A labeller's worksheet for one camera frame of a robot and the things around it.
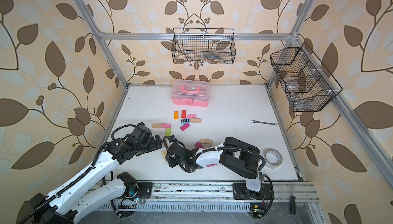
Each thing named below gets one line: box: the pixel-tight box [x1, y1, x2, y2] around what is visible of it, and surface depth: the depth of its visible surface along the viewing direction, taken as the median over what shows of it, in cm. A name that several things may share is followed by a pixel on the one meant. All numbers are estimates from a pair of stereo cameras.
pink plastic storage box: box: [170, 79, 210, 107], surface depth 107 cm
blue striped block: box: [180, 118, 190, 125], surface depth 101 cm
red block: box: [181, 109, 187, 119], surface depth 106 cm
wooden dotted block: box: [199, 138, 213, 145], surface depth 93 cm
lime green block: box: [165, 127, 172, 137], surface depth 98 cm
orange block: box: [173, 110, 179, 121], surface depth 105 cm
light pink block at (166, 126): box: [161, 123, 172, 129], surface depth 101 cm
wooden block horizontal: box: [189, 118, 203, 124], surface depth 102 cm
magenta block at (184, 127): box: [179, 122, 190, 132], surface depth 100 cm
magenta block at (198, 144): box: [194, 141, 205, 149], surface depth 91 cm
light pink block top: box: [186, 114, 197, 119], surface depth 104 cm
